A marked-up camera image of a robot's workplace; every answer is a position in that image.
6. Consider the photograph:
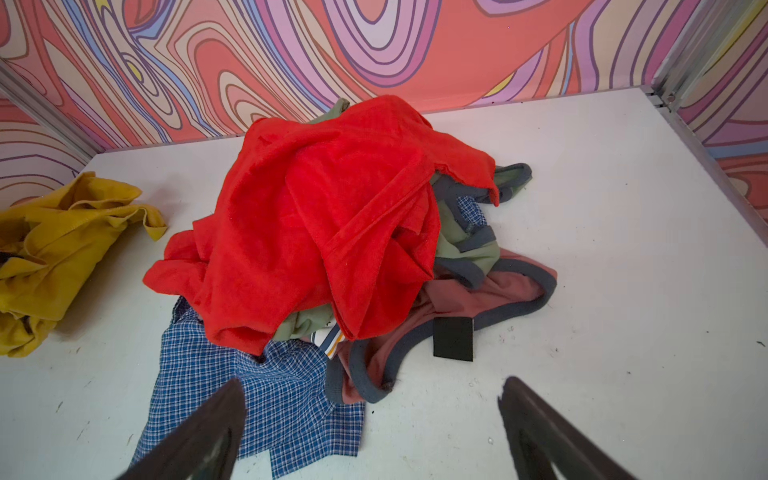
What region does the blue checked cloth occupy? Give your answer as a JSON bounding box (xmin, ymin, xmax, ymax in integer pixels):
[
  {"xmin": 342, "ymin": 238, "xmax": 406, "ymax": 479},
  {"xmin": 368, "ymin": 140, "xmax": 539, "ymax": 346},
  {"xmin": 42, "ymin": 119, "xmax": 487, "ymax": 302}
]
[{"xmin": 132, "ymin": 298, "xmax": 365, "ymax": 478}]

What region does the aluminium frame left post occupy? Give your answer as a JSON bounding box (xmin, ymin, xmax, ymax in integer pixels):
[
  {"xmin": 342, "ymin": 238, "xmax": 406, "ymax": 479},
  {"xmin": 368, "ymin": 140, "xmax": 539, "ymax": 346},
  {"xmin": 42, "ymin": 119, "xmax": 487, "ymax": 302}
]
[{"xmin": 1, "ymin": 60, "xmax": 105, "ymax": 163}]

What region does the red cloth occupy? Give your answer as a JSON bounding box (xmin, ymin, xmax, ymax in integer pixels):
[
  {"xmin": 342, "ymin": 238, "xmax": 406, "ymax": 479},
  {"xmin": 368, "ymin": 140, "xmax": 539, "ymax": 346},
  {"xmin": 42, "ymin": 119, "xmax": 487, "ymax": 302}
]
[{"xmin": 144, "ymin": 96, "xmax": 499, "ymax": 355}]

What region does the yellow cloth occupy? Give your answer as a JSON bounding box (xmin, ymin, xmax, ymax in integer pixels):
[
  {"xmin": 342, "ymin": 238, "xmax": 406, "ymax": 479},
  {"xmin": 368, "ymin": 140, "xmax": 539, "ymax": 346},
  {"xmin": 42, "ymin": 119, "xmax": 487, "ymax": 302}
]
[{"xmin": 1, "ymin": 172, "xmax": 167, "ymax": 358}]

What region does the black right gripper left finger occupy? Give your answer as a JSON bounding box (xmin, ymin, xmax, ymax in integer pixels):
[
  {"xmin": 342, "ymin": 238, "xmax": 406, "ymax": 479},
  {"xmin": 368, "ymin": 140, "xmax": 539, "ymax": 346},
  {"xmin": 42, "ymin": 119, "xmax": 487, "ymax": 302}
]
[{"xmin": 119, "ymin": 379, "xmax": 246, "ymax": 480}]

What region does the green cloth with grey trim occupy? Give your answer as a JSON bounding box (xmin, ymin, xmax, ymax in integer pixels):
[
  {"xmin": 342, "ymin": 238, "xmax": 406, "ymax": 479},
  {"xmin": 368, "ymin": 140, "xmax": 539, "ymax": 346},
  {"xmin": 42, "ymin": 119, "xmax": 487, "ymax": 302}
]
[{"xmin": 247, "ymin": 95, "xmax": 512, "ymax": 341}]

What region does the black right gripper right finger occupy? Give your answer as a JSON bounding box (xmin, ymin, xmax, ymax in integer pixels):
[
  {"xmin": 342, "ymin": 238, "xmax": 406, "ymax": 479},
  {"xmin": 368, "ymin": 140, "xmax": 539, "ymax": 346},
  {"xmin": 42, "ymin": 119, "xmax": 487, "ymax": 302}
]
[{"xmin": 498, "ymin": 377, "xmax": 633, "ymax": 479}]

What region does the pink cloth with grey trim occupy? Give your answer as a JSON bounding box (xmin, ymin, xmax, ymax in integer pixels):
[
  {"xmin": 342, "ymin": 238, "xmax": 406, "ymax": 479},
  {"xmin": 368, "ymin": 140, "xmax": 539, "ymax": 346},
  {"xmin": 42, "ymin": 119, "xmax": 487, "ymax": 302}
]
[{"xmin": 325, "ymin": 250, "xmax": 558, "ymax": 404}]

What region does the aluminium frame corner post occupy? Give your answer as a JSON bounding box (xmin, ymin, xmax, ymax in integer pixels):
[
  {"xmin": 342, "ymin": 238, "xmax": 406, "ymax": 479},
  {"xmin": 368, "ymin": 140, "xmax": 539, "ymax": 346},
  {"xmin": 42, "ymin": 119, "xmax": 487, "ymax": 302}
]
[{"xmin": 651, "ymin": 0, "xmax": 767, "ymax": 112}]

